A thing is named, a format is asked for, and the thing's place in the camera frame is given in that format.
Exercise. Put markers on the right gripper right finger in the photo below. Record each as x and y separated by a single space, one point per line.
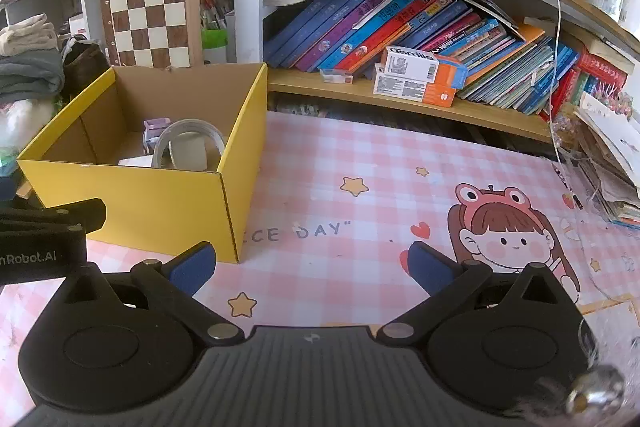
451 287

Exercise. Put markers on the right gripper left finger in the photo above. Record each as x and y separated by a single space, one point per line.
169 289

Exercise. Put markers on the white power adapter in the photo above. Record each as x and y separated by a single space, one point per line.
145 161

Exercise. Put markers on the purple toy truck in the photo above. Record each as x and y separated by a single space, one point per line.
153 129

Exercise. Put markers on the clear tape roll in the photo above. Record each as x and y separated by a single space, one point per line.
211 133

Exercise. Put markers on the white foam block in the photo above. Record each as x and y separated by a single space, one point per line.
188 152

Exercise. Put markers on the white plush toy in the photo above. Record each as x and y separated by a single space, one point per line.
22 120

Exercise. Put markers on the yellow cardboard box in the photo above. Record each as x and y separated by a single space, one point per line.
160 210

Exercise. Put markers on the black marker pen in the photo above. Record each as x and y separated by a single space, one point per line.
570 199

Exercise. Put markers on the grey folded blanket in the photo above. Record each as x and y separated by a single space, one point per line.
32 74

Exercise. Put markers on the lower orange white box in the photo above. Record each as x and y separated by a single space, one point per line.
437 93

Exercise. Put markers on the orange white box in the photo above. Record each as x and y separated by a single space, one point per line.
437 93
423 66

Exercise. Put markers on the brown leather bag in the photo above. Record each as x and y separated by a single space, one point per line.
83 62

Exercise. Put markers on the beige folded cloth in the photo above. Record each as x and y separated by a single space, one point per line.
33 34

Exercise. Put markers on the stack of loose papers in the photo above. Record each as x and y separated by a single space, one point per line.
607 157

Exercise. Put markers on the upper orange white box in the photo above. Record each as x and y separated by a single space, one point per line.
423 66

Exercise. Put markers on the small red white box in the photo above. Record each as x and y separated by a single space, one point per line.
335 76

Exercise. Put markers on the green lidded cup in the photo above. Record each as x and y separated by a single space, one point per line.
214 44

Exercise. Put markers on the wooden chessboard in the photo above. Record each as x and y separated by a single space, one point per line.
153 33

